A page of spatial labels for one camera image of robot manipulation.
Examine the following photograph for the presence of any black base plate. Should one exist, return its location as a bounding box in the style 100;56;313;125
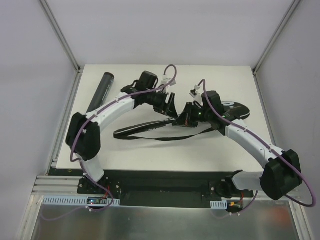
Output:
77;171;253;208

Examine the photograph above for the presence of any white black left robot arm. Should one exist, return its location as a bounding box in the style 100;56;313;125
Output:
65;71;177;195

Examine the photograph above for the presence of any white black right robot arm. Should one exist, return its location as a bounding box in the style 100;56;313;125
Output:
173;90;303;200

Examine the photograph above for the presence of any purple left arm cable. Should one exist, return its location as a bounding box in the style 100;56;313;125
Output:
69;64;180;212

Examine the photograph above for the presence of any black racket bag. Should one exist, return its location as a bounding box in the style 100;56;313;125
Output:
113;101;251;140

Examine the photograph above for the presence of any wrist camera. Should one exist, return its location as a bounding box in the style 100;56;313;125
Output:
189;84;200;100
160;74;176;87

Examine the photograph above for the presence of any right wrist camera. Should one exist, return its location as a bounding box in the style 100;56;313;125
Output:
189;84;200;100

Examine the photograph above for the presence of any aluminium frame rail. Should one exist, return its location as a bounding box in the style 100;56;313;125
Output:
32;174;303;201

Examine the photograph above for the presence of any black shuttlecock tube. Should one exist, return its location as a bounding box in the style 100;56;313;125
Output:
86;72;115;113

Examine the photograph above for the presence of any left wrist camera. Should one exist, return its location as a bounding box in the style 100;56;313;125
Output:
160;74;176;87

